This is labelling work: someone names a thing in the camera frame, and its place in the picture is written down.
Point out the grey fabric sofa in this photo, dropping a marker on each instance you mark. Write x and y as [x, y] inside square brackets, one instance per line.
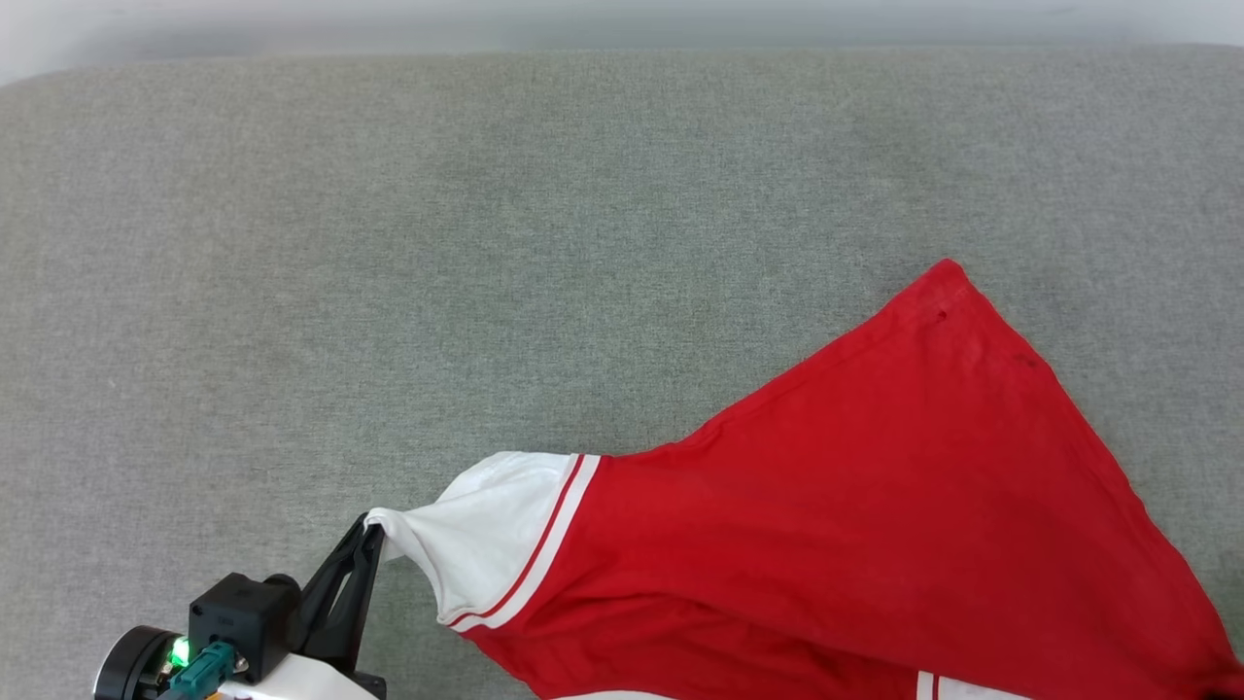
[486, 292]

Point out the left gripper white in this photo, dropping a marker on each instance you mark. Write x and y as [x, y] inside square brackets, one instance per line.
[311, 681]

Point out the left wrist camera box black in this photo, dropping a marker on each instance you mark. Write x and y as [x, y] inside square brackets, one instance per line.
[243, 617]

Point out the red Bulls 23 jersey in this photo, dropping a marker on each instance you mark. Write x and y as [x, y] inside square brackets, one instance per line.
[826, 535]

